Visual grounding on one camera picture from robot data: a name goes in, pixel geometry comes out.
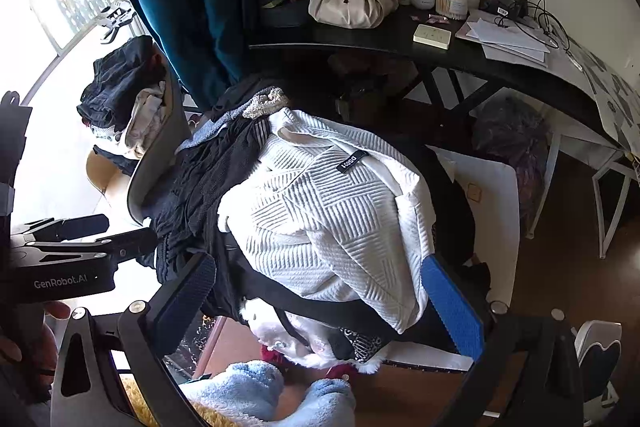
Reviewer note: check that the small flat white box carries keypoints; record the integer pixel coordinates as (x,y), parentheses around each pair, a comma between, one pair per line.
(432,36)

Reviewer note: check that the white and black object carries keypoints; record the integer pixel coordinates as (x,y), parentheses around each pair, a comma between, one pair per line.
(585,342)

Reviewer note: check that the cotton swab box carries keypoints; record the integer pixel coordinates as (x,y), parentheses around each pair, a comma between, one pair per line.
(451,6)

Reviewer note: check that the person's left hand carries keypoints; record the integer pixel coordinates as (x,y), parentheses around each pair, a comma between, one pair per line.
(57,309)

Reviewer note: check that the white metal frame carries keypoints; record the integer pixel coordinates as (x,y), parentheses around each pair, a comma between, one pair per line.
(550,157)

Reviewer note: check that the light blue fluffy robe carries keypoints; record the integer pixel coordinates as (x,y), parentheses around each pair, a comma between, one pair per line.
(240,392)

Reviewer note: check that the grey fluffy cloth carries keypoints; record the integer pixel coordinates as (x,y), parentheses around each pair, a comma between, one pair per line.
(267,102)

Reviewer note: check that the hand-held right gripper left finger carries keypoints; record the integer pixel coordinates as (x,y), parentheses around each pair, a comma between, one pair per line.
(185,302)

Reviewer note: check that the black knit garment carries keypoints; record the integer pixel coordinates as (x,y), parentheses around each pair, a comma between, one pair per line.
(200,177)

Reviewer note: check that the beige chair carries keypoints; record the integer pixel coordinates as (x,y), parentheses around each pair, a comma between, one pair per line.
(155,167)

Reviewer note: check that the geometric patterned table mat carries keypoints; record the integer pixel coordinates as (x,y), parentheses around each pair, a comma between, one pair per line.
(605,97)

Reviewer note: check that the white fluffy garment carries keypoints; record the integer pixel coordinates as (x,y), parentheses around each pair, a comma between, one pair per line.
(300,332)

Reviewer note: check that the pile of dark clothes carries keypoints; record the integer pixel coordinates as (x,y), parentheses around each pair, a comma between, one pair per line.
(120,77)

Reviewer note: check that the stack of white papers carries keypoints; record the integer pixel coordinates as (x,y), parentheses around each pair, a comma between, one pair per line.
(505,39)

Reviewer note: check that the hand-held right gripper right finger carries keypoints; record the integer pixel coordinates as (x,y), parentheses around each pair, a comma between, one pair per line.
(452,307)

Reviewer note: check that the black desk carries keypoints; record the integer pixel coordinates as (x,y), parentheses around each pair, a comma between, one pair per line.
(380,37)

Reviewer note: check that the white flat board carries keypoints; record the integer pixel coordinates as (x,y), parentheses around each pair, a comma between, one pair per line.
(495,217)

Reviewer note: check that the dark plastic bag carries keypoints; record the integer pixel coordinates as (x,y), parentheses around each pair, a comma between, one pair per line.
(510,137)

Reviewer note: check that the white textured sweater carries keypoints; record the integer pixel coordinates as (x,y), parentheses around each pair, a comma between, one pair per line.
(325,217)

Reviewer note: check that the black charger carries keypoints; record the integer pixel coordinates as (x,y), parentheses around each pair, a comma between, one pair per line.
(510,4)

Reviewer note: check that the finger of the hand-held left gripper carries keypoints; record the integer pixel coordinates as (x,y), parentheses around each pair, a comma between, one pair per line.
(90,226)
(130,244)

